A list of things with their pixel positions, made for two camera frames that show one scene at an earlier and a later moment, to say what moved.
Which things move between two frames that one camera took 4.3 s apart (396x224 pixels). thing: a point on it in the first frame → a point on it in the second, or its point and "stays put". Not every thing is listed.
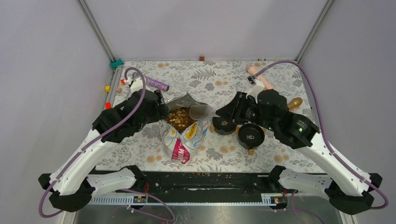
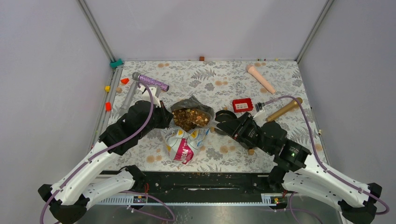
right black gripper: [228, 111] → [236, 129]
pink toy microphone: [252, 69] stays put
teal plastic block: [113, 65] stays put
